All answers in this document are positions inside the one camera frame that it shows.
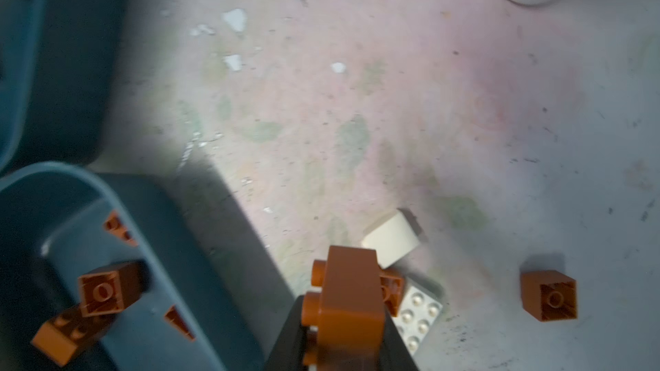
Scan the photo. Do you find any left teal tray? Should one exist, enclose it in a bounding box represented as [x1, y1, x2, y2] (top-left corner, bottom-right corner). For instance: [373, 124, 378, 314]
[1, 0, 127, 173]

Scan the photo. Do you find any white long lego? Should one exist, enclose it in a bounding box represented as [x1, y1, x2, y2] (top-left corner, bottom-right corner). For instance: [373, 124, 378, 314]
[393, 278, 443, 357]

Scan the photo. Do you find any teal tray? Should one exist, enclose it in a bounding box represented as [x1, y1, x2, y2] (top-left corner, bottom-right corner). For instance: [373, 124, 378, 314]
[1, 0, 127, 173]
[1, 162, 263, 370]

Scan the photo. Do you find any brown lego mid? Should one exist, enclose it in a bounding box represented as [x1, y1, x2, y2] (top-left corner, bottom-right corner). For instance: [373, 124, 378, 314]
[520, 271, 579, 322]

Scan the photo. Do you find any right teal tray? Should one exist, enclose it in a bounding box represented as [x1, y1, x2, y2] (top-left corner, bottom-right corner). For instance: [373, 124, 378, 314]
[1, 162, 263, 370]

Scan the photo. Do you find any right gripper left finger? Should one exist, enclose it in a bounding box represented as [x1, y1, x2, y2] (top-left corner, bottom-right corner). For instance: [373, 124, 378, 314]
[262, 295, 308, 371]

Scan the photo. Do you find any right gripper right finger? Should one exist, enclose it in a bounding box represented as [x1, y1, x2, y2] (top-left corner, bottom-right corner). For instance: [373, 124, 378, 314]
[378, 310, 419, 371]

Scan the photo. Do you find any brown lego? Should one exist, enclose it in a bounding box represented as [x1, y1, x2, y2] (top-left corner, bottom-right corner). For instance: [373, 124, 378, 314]
[380, 269, 405, 318]
[300, 246, 386, 370]
[163, 306, 196, 341]
[77, 261, 144, 316]
[31, 304, 116, 367]
[102, 211, 138, 247]

